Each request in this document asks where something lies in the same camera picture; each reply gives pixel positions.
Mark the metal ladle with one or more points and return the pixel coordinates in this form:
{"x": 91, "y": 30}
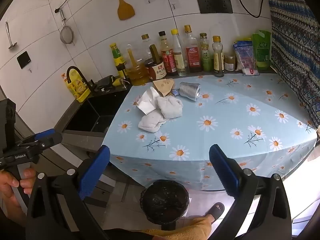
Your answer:
{"x": 8, "y": 35}

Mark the person's left forearm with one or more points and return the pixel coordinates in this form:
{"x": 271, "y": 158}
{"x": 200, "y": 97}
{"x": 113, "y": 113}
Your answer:
{"x": 8, "y": 220}

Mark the black kitchen sink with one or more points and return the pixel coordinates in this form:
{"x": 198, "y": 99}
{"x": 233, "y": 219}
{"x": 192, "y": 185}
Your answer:
{"x": 82, "y": 115}

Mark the person's yellow trouser leg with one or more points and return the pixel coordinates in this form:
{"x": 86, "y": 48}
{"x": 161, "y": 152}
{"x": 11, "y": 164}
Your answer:
{"x": 185, "y": 230}

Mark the green yellow label bottle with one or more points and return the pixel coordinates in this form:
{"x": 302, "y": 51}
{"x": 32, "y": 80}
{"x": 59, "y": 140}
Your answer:
{"x": 118, "y": 60}

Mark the black trash bin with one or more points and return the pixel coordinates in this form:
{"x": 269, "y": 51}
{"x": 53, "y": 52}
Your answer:
{"x": 165, "y": 200}

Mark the yellow cap dark bottle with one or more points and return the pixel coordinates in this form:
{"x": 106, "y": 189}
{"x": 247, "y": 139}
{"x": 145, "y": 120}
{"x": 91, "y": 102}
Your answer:
{"x": 218, "y": 60}

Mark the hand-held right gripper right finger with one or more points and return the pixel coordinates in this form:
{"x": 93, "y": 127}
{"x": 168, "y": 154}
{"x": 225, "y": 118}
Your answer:
{"x": 222, "y": 170}

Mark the yellow oil jug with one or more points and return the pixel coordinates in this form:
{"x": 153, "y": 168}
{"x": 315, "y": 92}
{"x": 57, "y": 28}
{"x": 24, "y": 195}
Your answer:
{"x": 77, "y": 88}

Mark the dark sauce jar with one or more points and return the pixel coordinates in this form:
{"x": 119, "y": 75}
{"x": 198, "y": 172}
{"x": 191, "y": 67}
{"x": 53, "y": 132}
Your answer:
{"x": 157, "y": 71}

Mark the black gooseneck faucet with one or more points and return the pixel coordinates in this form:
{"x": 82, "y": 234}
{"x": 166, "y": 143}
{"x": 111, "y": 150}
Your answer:
{"x": 74, "y": 67}

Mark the tall bottle red label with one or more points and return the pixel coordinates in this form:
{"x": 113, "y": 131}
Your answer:
{"x": 193, "y": 55}

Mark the grey slipper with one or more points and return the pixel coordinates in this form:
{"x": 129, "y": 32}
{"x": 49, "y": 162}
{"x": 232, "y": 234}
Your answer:
{"x": 215, "y": 212}

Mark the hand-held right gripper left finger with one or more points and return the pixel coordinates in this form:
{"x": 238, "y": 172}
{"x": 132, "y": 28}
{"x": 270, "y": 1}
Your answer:
{"x": 96, "y": 170}

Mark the small black wall switch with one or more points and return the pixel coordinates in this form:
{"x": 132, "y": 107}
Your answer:
{"x": 23, "y": 59}

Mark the silver foil packet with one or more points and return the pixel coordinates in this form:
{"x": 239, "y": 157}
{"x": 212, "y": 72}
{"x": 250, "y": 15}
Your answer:
{"x": 188, "y": 90}

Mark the red label sauce bottle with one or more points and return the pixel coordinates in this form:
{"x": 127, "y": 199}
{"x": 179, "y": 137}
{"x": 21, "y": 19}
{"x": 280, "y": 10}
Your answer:
{"x": 168, "y": 57}

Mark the brown paper bag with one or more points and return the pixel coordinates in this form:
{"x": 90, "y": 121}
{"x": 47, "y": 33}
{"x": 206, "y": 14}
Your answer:
{"x": 163, "y": 86}

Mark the black yellow kitchen tool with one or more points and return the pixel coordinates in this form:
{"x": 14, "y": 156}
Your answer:
{"x": 107, "y": 81}

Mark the small glass jar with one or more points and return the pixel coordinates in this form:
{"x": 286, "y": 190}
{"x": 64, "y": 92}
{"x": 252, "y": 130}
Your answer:
{"x": 229, "y": 64}

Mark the black wall socket panel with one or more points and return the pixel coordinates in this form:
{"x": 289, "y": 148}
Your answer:
{"x": 215, "y": 5}

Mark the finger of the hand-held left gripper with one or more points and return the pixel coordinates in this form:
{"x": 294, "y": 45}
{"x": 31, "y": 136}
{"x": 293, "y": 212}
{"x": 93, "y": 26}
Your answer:
{"x": 51, "y": 140}
{"x": 46, "y": 133}

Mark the white blue salt bag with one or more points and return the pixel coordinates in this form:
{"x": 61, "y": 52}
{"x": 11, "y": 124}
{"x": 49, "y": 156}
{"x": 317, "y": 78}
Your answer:
{"x": 246, "y": 58}

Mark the green seasoning pouch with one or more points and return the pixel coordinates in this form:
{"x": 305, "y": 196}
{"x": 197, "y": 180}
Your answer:
{"x": 262, "y": 51}

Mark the blue daisy print tablecloth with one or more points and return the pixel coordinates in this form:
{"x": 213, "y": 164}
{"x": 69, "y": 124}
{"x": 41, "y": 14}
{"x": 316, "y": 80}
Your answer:
{"x": 225, "y": 135}

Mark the person's left hand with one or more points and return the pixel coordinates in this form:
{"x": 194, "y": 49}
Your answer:
{"x": 10, "y": 186}

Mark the blue patterned curtain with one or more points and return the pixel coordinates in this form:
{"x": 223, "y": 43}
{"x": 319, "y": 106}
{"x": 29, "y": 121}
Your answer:
{"x": 295, "y": 42}

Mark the wooden spatula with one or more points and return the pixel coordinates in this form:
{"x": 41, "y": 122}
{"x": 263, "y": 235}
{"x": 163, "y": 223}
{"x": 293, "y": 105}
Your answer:
{"x": 125, "y": 8}

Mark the small blue snack wrapper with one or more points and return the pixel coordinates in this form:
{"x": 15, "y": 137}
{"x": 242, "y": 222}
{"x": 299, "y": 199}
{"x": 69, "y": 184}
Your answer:
{"x": 175, "y": 93}

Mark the clear bottle yellow cap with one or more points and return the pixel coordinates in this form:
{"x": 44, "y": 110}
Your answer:
{"x": 179, "y": 60}

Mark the large clear oil bottle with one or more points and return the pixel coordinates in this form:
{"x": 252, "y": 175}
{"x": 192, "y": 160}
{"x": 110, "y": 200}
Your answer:
{"x": 137, "y": 73}

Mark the green oil bottle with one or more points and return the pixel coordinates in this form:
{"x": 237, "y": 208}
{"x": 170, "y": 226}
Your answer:
{"x": 206, "y": 57}

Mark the clear bottle gold cap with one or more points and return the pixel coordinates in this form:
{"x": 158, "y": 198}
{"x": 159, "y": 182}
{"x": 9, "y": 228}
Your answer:
{"x": 146, "y": 46}

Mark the metal mesh strainer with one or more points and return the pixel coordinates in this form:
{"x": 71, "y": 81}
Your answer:
{"x": 67, "y": 35}

